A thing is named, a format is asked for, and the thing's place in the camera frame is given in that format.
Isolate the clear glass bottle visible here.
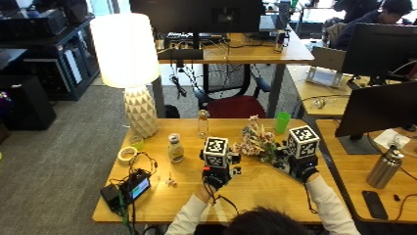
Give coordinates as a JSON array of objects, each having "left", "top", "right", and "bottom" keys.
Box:
[{"left": 197, "top": 109, "right": 210, "bottom": 140}]

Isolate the wooden desk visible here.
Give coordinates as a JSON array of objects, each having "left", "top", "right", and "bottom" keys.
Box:
[{"left": 153, "top": 28, "right": 315, "bottom": 119}]

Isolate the black cabinet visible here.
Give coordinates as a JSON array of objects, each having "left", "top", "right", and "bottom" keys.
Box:
[{"left": 0, "top": 74, "right": 57, "bottom": 131}]

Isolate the stainless steel water bottle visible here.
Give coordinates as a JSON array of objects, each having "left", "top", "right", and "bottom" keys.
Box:
[{"left": 364, "top": 144, "right": 404, "bottom": 190}]

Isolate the dried flower bouquet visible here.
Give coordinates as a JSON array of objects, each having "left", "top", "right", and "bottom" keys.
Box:
[{"left": 231, "top": 115, "right": 278, "bottom": 164}]

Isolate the silver laptop on stand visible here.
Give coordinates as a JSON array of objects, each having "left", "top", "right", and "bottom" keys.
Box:
[{"left": 304, "top": 45, "right": 347, "bottom": 89}]

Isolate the small white flower piece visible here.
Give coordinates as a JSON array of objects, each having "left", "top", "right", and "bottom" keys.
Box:
[{"left": 163, "top": 171, "right": 178, "bottom": 188}]

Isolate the small black box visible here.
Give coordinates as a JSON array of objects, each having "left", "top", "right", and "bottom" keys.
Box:
[{"left": 98, "top": 183, "right": 125, "bottom": 213}]

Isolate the green plastic cup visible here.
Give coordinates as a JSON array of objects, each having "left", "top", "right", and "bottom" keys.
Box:
[{"left": 272, "top": 111, "right": 291, "bottom": 135}]

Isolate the person's right hand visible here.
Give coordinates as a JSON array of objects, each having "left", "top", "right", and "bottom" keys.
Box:
[{"left": 271, "top": 141, "right": 320, "bottom": 184}]

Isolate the person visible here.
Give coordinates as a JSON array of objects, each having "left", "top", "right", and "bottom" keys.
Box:
[
  {"left": 332, "top": 0, "right": 414, "bottom": 52},
  {"left": 220, "top": 206, "right": 311, "bottom": 235}
]

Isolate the right glove marker cube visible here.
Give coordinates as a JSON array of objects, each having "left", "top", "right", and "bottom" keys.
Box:
[{"left": 286, "top": 124, "right": 322, "bottom": 160}]

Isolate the black cable bundle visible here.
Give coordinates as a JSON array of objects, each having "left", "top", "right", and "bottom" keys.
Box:
[{"left": 107, "top": 151, "right": 158, "bottom": 235}]

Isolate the black smartphone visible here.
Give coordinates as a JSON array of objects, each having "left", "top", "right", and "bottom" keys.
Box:
[{"left": 360, "top": 190, "right": 388, "bottom": 220}]

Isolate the white table lamp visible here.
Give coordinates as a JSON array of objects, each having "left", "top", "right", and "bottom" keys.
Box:
[{"left": 89, "top": 13, "right": 161, "bottom": 139}]

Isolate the glove marker cube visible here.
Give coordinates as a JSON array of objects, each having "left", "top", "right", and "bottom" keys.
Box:
[
  {"left": 202, "top": 136, "right": 230, "bottom": 169},
  {"left": 286, "top": 124, "right": 322, "bottom": 160}
]

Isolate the person's left hand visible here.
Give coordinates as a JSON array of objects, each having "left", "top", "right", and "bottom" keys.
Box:
[{"left": 198, "top": 148, "right": 242, "bottom": 191}]

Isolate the salad dressing bottle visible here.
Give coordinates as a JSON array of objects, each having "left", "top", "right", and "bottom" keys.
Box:
[{"left": 166, "top": 132, "right": 185, "bottom": 165}]

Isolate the white tape roll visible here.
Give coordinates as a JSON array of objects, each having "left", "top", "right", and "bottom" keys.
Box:
[{"left": 115, "top": 146, "right": 139, "bottom": 166}]

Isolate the small green tape roll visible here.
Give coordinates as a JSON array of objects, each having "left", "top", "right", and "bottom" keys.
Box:
[{"left": 127, "top": 134, "right": 146, "bottom": 152}]

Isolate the red office chair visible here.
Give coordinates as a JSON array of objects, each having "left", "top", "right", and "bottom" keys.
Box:
[{"left": 193, "top": 64, "right": 271, "bottom": 119}]

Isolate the black storage shelf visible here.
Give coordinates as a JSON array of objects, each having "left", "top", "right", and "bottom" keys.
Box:
[{"left": 0, "top": 8, "right": 101, "bottom": 102}]

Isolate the black device with screen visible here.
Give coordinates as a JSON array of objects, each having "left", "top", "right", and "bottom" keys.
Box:
[{"left": 118, "top": 169, "right": 151, "bottom": 204}]

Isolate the white paper sheet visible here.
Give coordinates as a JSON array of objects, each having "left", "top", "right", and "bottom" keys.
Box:
[{"left": 372, "top": 128, "right": 411, "bottom": 151}]

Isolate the large black monitor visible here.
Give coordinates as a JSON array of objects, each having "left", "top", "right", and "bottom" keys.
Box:
[{"left": 129, "top": 0, "right": 267, "bottom": 50}]

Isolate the left glove marker cube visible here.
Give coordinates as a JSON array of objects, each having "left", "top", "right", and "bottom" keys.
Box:
[{"left": 202, "top": 136, "right": 230, "bottom": 169}]

